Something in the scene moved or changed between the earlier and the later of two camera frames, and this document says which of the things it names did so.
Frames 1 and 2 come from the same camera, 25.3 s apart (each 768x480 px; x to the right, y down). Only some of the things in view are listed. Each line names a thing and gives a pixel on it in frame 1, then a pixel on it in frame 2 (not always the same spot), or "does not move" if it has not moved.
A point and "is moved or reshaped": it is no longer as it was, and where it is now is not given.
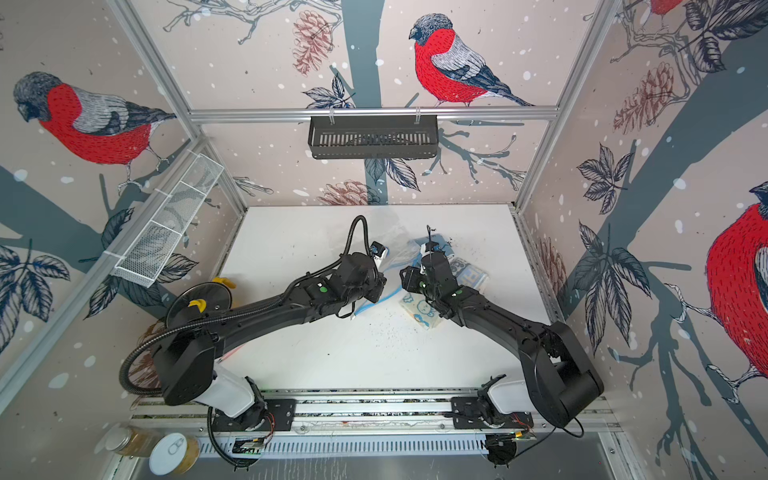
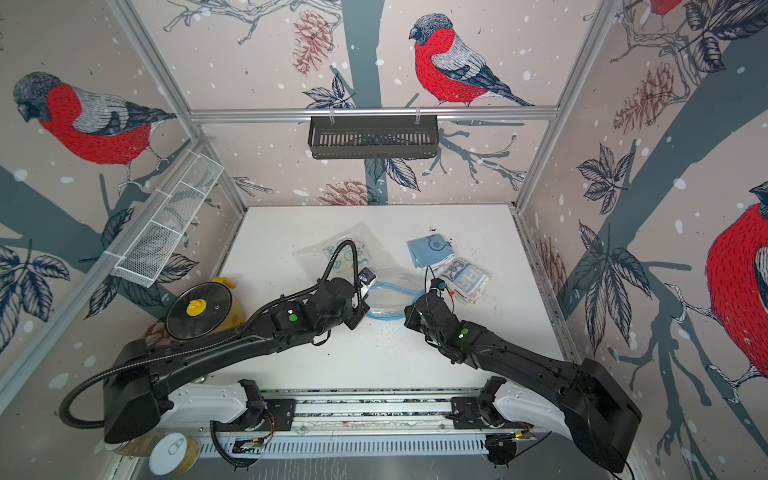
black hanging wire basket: x=373 y=136 does not move
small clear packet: x=466 y=273 does not move
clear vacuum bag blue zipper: x=393 y=281 → x=393 y=292
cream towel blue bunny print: x=425 y=313 is moved or reshaped
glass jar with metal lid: x=131 y=440 does not move
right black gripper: x=411 y=279 → x=411 y=318
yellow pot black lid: x=200 y=300 does not move
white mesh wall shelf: x=159 y=233 does not move
